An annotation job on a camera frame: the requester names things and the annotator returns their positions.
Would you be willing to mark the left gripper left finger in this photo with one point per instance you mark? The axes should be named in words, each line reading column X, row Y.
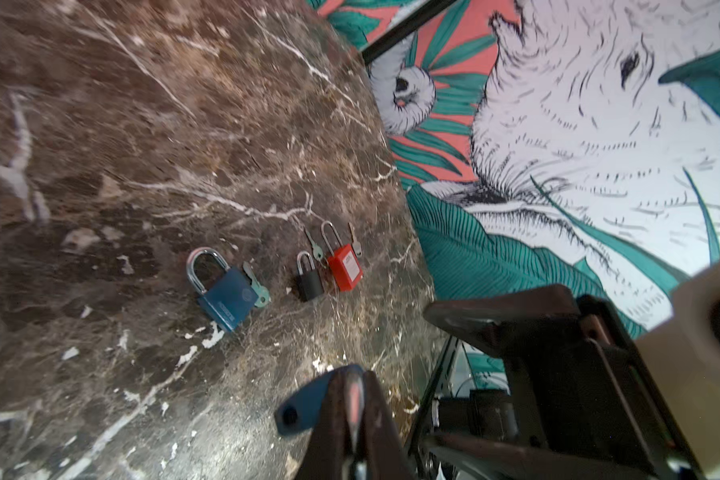
column 329, row 441

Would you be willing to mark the black padlock silver key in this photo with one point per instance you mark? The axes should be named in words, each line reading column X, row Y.
column 316, row 250

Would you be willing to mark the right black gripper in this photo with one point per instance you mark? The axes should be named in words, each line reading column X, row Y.
column 585, row 403

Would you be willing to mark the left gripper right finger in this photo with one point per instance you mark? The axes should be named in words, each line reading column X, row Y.
column 384, row 456

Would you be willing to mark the small black padlock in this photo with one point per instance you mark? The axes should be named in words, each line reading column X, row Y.
column 308, row 278

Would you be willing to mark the small silver key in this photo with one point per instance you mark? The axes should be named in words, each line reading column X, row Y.
column 355, row 243

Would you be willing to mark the right black frame post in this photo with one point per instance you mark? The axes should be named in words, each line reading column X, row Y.
column 408, row 25

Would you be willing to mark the blue padlock key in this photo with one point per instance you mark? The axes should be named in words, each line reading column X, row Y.
column 262, row 292

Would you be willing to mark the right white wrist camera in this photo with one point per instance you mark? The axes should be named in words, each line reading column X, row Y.
column 683, row 357

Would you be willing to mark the blue padlock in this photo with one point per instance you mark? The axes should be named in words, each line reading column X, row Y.
column 300, row 412
column 230, row 299

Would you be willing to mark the red padlock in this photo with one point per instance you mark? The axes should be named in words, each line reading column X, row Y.
column 342, row 260

